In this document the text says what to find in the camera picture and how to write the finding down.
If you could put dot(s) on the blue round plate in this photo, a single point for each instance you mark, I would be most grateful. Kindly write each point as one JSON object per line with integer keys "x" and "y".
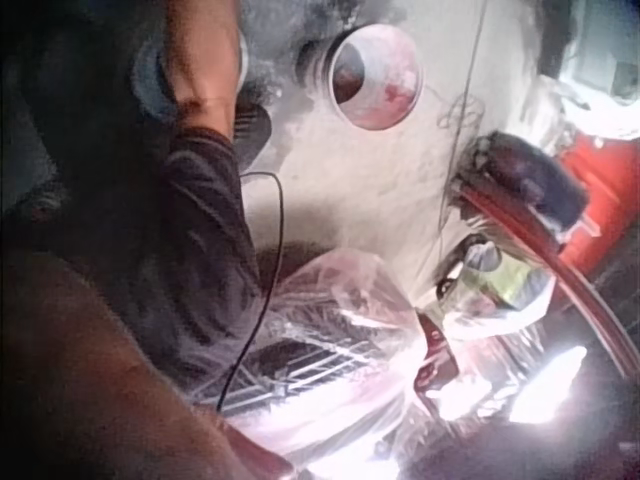
{"x": 146, "y": 75}

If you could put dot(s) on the white bowl with red contents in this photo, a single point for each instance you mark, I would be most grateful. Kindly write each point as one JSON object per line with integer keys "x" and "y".
{"x": 380, "y": 80}

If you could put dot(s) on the red gas cylinder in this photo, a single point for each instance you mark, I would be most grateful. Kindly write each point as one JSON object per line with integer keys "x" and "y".
{"x": 607, "y": 200}

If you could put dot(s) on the clear plastic bag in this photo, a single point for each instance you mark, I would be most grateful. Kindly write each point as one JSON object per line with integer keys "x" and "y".
{"x": 340, "y": 400}

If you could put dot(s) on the white container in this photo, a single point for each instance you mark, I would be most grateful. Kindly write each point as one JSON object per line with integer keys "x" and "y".
{"x": 595, "y": 65}

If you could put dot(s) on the plastic bag with yellow contents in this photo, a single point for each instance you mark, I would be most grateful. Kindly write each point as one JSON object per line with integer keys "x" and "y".
{"x": 505, "y": 285}

